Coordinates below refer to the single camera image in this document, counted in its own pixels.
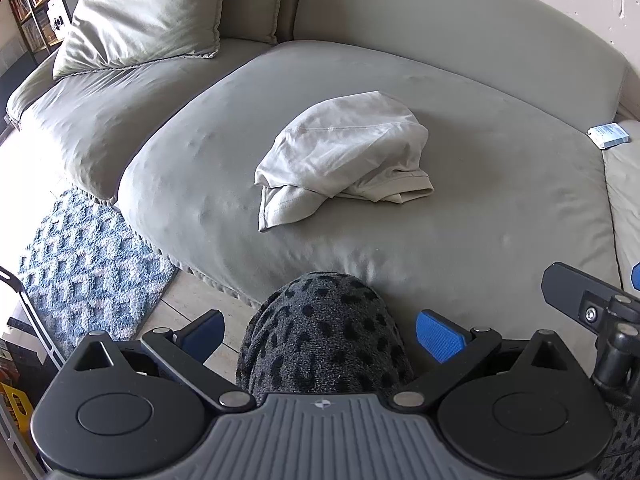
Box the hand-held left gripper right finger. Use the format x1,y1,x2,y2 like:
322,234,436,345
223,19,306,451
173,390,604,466
392,310,593,411

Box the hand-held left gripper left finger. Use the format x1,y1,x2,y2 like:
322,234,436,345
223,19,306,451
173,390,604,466
60,310,256,413

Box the white shirt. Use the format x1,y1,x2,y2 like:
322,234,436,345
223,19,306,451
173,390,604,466
254,91,435,233

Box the person's spotted grey pants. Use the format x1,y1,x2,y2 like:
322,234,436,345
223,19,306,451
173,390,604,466
235,272,640,480

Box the grey sofa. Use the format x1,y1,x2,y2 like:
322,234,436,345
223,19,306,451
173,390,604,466
5,0,640,311

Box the blue white patterned rug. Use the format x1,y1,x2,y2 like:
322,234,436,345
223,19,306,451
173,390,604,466
17,187,178,358

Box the blue white tissue pack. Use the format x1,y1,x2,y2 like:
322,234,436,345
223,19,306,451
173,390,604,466
587,121,632,151

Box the yellow crate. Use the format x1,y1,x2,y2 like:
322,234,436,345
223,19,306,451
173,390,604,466
0,382,32,443

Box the grey throw pillow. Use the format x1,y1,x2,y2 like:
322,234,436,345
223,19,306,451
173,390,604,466
52,0,223,79

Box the wooden bookshelf with books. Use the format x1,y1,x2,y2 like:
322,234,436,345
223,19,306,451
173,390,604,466
0,0,76,56

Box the black metal frame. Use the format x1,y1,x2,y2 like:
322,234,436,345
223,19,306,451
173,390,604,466
0,265,67,368

